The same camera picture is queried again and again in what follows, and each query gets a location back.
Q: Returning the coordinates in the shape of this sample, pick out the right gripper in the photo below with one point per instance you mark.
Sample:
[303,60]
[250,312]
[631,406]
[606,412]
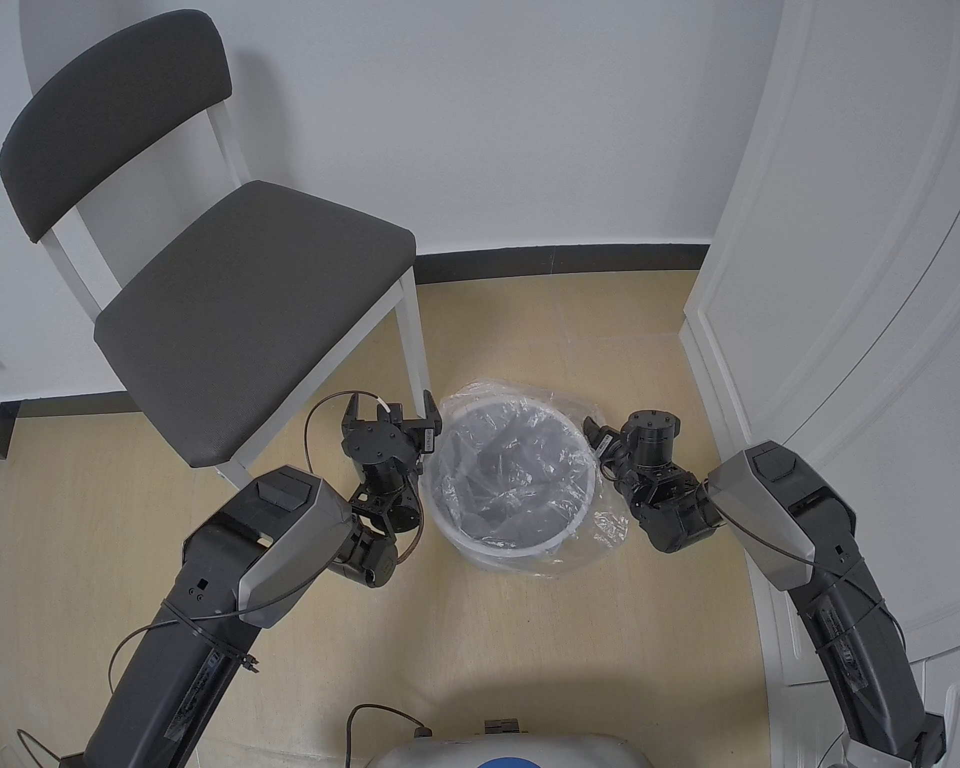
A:
[616,454]

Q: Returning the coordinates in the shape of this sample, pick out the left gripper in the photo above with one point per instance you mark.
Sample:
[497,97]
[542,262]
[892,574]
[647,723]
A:
[382,444]

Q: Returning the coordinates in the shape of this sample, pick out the clear plastic bag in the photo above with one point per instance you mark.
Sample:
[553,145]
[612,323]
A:
[600,525]

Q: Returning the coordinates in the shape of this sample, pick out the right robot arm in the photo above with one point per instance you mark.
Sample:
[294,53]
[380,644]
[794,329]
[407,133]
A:
[780,510]

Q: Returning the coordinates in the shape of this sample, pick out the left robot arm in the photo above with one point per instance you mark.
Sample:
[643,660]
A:
[277,525]

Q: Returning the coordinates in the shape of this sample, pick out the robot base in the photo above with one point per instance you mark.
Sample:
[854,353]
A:
[517,750]

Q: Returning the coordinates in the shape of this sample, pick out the white trash bin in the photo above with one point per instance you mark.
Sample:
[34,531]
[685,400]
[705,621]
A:
[517,546]

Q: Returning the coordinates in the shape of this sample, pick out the white chair with grey seat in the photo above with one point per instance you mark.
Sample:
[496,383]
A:
[247,315]

